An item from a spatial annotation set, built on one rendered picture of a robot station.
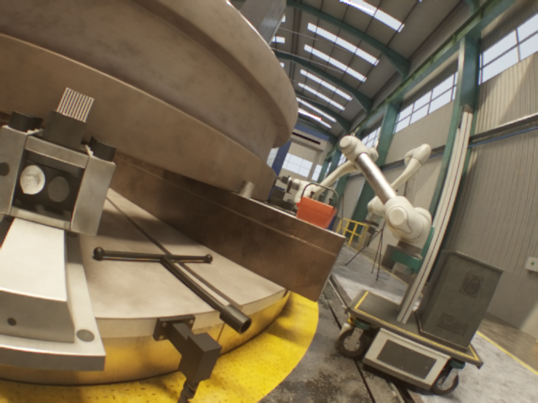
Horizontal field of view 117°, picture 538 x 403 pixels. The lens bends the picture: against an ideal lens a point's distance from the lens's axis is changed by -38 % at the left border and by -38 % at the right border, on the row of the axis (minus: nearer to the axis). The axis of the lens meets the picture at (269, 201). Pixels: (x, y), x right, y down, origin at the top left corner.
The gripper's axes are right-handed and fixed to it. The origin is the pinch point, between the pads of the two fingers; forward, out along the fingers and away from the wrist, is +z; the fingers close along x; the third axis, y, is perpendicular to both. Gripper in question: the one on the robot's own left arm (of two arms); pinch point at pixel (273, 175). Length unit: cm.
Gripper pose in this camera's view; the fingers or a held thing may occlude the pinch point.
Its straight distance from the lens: 215.7
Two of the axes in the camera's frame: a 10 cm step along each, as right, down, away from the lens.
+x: -1.5, -0.4, -9.9
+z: -9.2, -3.6, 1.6
